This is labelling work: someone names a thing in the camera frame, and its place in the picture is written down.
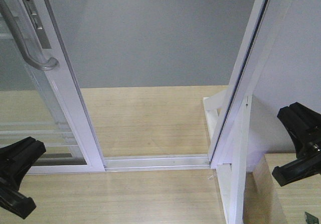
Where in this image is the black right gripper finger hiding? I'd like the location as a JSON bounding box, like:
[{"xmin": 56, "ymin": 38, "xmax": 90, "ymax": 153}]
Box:
[
  {"xmin": 272, "ymin": 156, "xmax": 320, "ymax": 186},
  {"xmin": 277, "ymin": 102, "xmax": 320, "ymax": 156}
]

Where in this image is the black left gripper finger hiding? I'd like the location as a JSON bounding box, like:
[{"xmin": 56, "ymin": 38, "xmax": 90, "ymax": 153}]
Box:
[
  {"xmin": 1, "ymin": 178, "xmax": 37, "ymax": 219},
  {"xmin": 1, "ymin": 137, "xmax": 46, "ymax": 191}
]

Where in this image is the white framed sliding glass door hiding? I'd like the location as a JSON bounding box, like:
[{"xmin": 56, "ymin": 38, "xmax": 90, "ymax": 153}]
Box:
[{"xmin": 1, "ymin": 0, "xmax": 105, "ymax": 174}]

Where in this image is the grey metal door handle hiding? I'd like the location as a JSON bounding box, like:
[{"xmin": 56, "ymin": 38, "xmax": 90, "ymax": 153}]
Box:
[{"xmin": 1, "ymin": 0, "xmax": 59, "ymax": 71}]

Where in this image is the aluminium door floor track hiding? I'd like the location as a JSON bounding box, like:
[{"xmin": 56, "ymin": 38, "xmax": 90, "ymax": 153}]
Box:
[{"xmin": 104, "ymin": 154, "xmax": 210, "ymax": 172}]

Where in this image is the light wooden box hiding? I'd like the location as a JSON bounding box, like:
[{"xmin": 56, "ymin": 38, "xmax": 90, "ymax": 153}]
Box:
[{"xmin": 243, "ymin": 154, "xmax": 320, "ymax": 223}]

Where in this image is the white wall panel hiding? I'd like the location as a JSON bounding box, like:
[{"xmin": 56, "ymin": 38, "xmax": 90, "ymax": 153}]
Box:
[{"xmin": 247, "ymin": 0, "xmax": 320, "ymax": 171}]

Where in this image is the white door frame post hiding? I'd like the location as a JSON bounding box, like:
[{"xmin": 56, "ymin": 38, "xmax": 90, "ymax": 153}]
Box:
[{"xmin": 203, "ymin": 0, "xmax": 293, "ymax": 223}]

